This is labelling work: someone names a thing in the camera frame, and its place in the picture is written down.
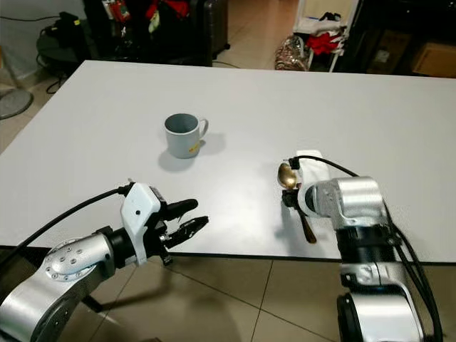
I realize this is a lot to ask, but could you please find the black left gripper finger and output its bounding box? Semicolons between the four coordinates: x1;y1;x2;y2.
168;216;209;248
161;199;199;219

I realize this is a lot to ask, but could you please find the gold metal spoon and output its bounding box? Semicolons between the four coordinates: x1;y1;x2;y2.
278;162;318;244

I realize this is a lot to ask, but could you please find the grey ceramic mug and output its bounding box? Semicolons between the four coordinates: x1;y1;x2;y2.
164;113;209;159

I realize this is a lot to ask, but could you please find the patterned brown bag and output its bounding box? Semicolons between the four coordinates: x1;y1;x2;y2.
276;36;313;71

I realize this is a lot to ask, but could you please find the red cloth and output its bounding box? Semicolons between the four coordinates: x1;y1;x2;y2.
306;32;343;56

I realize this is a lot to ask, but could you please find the white shelf rack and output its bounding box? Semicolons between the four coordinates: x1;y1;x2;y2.
292;0;361;72

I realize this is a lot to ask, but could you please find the brown cardboard box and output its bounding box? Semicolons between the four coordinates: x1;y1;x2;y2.
413;41;456;79

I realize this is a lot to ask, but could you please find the black cabinet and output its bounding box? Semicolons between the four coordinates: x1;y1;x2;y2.
335;0;456;79

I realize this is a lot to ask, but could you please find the red jacket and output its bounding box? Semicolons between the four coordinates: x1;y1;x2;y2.
146;0;190;21

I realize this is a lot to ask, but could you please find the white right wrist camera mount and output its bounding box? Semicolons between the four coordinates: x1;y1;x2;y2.
296;150;328;187

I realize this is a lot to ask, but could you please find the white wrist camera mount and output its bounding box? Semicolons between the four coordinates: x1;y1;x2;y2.
296;150;328;187
120;182;163;266

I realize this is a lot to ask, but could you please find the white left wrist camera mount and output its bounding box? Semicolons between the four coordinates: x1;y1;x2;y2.
120;182;163;266

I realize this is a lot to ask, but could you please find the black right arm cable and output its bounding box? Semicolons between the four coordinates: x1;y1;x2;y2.
294;152;444;342

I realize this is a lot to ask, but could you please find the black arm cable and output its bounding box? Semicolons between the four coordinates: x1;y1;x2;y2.
294;152;444;342
0;184;135;268

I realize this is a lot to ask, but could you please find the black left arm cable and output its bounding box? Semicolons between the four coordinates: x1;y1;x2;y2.
0;184;135;268

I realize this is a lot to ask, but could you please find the grey pedestal fan stand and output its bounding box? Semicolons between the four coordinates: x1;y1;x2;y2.
0;89;35;120

